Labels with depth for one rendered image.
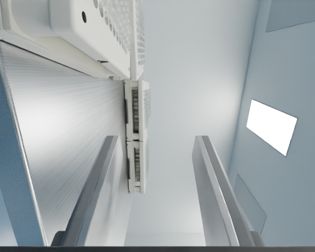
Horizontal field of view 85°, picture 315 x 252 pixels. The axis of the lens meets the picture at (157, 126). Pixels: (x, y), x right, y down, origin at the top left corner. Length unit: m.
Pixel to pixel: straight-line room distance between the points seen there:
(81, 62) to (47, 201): 0.18
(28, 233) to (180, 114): 3.83
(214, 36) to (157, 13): 1.18
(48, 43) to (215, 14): 3.87
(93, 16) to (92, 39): 0.02
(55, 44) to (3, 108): 0.08
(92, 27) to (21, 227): 0.23
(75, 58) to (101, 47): 0.06
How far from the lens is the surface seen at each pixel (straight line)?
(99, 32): 0.20
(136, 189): 0.82
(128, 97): 0.69
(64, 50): 0.23
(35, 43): 0.20
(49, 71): 0.25
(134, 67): 0.50
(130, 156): 0.74
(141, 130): 0.70
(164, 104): 3.89
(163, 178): 4.80
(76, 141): 0.31
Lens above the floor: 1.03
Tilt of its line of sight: level
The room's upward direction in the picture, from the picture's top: 90 degrees clockwise
